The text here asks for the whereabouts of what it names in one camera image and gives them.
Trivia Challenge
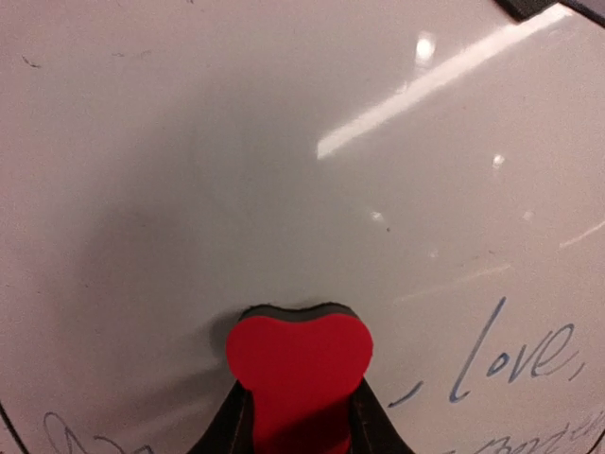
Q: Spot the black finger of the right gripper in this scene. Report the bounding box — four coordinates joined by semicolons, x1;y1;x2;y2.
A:
495;0;557;22

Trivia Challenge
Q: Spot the red whiteboard eraser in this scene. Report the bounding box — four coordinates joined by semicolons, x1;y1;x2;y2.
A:
226;303;373;453

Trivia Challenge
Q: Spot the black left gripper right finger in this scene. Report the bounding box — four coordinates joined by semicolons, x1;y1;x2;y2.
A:
349;378;414;454

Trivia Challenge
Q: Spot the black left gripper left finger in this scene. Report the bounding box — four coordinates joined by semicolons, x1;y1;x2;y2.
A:
188;381;254;454

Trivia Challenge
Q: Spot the white whiteboard black frame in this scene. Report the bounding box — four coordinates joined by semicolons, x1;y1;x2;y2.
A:
1;1;604;453

